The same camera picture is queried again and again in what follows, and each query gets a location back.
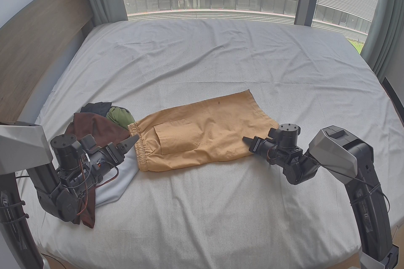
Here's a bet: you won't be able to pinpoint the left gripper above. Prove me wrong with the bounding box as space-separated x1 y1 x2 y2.
94 134 140 172

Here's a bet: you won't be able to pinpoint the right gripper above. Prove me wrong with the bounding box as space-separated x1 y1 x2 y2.
242 136 279 162

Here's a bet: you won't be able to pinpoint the bed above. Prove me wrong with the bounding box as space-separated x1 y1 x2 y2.
0 0 404 269

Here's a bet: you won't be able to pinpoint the green garment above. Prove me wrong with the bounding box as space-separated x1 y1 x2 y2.
106 106 136 132

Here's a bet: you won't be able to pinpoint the brown garment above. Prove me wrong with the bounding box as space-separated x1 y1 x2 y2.
65 112 132 229

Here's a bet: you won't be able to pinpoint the pale grey garment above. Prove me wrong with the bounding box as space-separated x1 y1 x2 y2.
94 153 140 208

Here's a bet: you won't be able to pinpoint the yellow shorts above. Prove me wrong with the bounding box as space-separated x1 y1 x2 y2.
128 89 280 173

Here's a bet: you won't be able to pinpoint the dark blue garment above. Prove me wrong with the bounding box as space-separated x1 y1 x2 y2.
80 102 113 117

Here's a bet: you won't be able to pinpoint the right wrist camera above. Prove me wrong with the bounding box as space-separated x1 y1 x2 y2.
267 128 281 144

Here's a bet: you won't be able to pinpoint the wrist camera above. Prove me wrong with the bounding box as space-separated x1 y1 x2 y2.
267 128 281 144
80 134 97 152

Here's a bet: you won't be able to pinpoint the black cable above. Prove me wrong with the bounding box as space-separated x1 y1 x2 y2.
95 165 119 189
304 153 381 191

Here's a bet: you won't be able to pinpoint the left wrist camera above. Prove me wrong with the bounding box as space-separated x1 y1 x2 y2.
80 134 97 152

